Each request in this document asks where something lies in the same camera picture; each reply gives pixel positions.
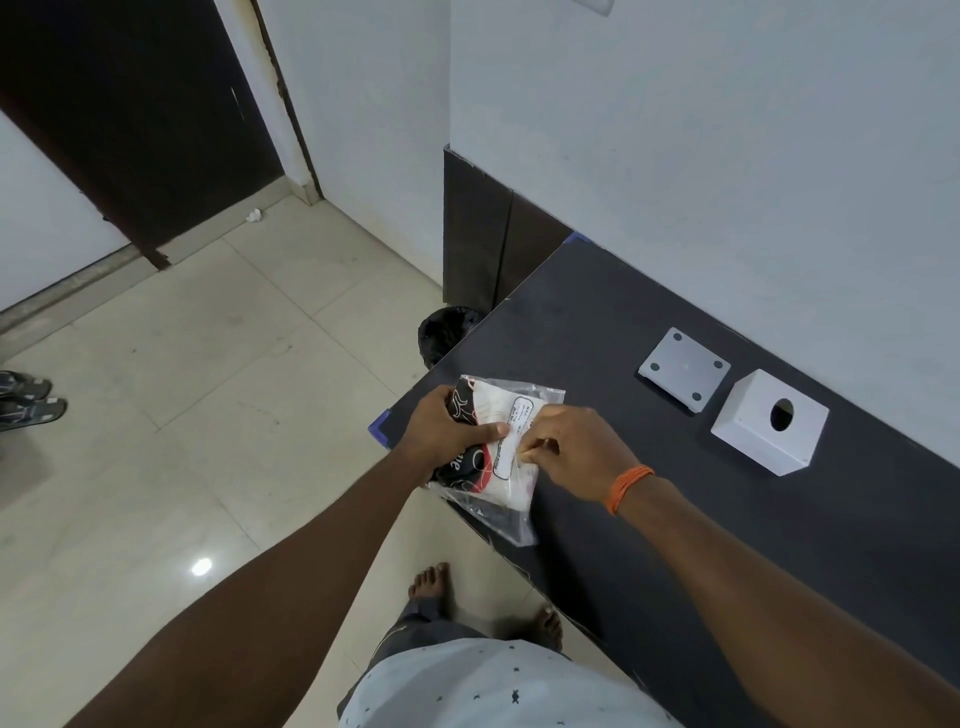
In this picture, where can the person's left hand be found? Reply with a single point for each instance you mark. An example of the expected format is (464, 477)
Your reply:
(435, 431)

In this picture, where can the person's right hand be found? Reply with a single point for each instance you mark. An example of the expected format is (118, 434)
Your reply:
(581, 450)

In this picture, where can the person's left thumb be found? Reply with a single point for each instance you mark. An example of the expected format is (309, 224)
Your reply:
(484, 434)

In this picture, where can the person's right fingers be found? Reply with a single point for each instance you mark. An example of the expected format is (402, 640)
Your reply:
(538, 439)

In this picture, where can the clear plastic packet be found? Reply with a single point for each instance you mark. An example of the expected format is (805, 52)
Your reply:
(504, 465)

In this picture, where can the person's right forearm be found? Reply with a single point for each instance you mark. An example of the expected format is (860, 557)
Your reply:
(780, 607)

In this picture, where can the person's left forearm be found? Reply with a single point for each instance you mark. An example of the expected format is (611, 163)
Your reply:
(270, 600)

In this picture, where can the orange thread wristband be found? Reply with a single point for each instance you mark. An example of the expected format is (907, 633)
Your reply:
(628, 487)

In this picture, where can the black waste bin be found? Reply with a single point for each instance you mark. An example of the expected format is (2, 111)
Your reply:
(446, 334)

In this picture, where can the person's left foot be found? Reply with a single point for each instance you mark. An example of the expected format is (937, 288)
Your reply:
(433, 581)

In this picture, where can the person's foot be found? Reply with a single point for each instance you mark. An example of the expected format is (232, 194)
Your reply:
(541, 628)
(433, 581)

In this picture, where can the white square plate with holes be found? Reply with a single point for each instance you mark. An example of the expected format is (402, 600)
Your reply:
(685, 368)

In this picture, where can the person's right foot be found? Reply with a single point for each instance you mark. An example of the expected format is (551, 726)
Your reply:
(541, 628)

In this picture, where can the grey trousers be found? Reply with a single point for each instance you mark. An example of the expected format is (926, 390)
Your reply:
(409, 637)

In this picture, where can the white box with round hole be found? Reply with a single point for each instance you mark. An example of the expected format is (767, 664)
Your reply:
(765, 431)

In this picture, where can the white dotted shirt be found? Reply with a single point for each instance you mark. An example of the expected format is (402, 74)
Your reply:
(495, 686)

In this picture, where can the grey sandal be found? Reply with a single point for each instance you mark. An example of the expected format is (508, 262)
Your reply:
(30, 412)
(22, 386)

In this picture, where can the dark brown door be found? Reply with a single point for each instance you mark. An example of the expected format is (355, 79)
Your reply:
(150, 112)

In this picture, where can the dark wooden wall panel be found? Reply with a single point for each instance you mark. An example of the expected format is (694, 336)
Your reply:
(487, 240)

